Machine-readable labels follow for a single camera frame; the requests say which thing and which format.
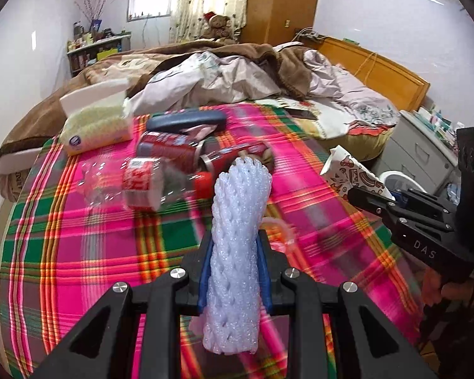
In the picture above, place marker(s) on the black smartphone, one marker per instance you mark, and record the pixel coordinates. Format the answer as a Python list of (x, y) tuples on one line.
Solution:
[(300, 112)]

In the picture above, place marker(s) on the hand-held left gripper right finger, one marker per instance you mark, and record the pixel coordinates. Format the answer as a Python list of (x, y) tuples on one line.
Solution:
[(265, 284)]

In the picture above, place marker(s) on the tissue pack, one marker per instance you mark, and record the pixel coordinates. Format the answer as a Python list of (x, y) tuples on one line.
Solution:
[(98, 130)]

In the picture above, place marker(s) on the floral bed sheet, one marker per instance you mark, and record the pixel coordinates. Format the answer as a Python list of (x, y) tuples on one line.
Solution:
[(347, 126)]

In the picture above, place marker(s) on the white foam net sleeve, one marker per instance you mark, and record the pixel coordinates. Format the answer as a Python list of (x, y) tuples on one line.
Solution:
[(237, 244)]

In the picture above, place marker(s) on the small window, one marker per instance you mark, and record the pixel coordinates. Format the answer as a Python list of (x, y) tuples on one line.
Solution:
[(150, 2)]

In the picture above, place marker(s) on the pink green plaid tablecloth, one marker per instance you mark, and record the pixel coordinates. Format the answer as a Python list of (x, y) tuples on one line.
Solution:
[(102, 252)]

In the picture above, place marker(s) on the brown teddy bear red hat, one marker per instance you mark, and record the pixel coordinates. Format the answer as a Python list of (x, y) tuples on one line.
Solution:
[(218, 27)]

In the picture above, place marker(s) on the wooden headboard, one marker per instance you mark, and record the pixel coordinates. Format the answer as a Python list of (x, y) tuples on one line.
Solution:
[(383, 73)]

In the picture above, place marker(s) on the black glasses case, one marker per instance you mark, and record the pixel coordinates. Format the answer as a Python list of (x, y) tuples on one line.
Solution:
[(185, 120)]

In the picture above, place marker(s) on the cluttered shelf unit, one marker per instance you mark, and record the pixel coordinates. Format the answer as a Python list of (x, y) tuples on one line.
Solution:
[(96, 49)]

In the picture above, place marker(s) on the pale lilac duvet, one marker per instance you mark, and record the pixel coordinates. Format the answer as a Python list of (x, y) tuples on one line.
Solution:
[(221, 79)]

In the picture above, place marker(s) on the green boxes on nightstand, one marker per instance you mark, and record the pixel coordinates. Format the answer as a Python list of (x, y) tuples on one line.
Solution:
[(434, 120)]

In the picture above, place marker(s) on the power strip with chargers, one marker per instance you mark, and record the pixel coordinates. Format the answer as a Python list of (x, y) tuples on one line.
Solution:
[(306, 33)]

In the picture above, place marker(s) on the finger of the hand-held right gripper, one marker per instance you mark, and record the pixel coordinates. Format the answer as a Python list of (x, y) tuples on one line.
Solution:
[(369, 201), (426, 203)]

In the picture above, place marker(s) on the wooden wardrobe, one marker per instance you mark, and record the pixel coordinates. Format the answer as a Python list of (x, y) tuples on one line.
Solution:
[(280, 4)]

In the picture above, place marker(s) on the clear plastic bin liner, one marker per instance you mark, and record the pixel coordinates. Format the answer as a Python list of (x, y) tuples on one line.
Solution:
[(452, 194)]

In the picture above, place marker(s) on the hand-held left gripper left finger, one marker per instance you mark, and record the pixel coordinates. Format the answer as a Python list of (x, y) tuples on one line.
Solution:
[(203, 284)]

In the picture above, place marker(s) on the person's right hand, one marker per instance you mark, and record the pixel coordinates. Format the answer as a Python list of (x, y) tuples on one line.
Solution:
[(434, 288)]

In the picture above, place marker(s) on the clear plastic wrapper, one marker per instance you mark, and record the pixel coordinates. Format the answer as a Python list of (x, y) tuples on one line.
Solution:
[(278, 227)]

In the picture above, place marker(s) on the patterned curtain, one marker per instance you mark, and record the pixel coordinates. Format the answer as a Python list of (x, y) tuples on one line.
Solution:
[(209, 0)]

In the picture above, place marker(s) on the red drink can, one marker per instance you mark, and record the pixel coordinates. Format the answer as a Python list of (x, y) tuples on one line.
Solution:
[(237, 152)]

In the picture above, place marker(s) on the dried branches in vase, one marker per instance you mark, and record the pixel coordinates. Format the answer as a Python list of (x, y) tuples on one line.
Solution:
[(92, 6)]

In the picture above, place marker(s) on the red soda can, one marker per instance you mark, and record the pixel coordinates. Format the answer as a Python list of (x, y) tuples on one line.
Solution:
[(169, 146)]

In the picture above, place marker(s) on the white round trash bin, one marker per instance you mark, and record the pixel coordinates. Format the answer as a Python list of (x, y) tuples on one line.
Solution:
[(394, 174)]

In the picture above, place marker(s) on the brown blanket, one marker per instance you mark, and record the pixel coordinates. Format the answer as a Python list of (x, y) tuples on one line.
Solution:
[(114, 65)]

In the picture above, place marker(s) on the printed white paper bag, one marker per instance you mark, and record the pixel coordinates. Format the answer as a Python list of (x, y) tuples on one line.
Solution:
[(351, 173)]

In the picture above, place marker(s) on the clear plastic bottle red label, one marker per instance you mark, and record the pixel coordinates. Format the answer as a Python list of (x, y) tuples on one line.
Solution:
[(138, 181)]

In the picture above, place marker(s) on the grey drawer nightstand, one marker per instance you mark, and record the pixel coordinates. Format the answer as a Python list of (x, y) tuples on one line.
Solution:
[(418, 146)]

